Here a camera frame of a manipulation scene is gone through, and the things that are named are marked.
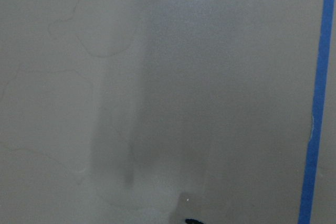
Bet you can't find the blue tape line lengthwise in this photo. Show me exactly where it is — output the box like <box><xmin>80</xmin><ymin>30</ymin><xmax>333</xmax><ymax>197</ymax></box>
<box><xmin>298</xmin><ymin>0</ymin><xmax>334</xmax><ymax>224</ymax></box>

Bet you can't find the silver metal PPR valve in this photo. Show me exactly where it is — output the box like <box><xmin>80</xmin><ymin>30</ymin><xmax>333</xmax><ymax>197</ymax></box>
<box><xmin>184</xmin><ymin>218</ymin><xmax>204</xmax><ymax>224</ymax></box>

